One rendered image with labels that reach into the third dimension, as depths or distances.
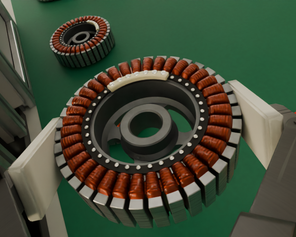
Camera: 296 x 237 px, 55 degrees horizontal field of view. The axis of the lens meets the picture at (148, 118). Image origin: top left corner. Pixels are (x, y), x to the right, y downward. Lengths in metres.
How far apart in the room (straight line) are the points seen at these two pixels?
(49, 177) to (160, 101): 0.09
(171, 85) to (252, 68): 0.28
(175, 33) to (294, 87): 0.22
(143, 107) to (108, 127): 0.03
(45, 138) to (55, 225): 0.22
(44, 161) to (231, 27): 0.43
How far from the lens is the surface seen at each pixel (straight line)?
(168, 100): 0.20
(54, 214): 0.38
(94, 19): 0.56
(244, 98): 0.16
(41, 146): 0.16
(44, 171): 0.16
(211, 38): 0.52
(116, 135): 0.19
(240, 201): 0.34
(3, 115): 0.41
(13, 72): 0.47
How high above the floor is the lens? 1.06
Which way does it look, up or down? 51 degrees down
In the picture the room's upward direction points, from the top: 17 degrees counter-clockwise
